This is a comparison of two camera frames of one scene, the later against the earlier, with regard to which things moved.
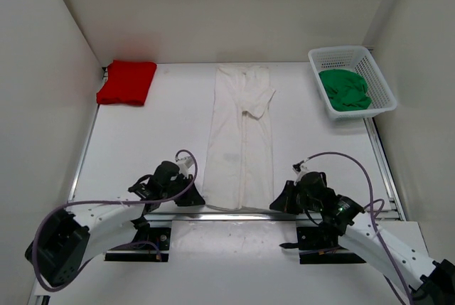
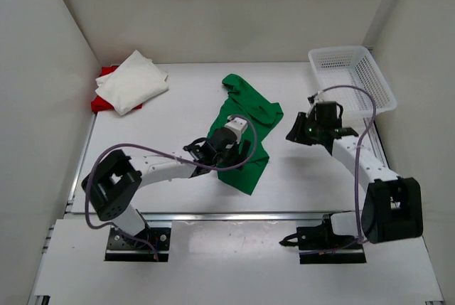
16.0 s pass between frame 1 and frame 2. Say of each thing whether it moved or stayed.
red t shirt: moved
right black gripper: moved
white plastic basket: stayed
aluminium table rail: stayed
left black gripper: moved
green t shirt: moved
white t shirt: moved
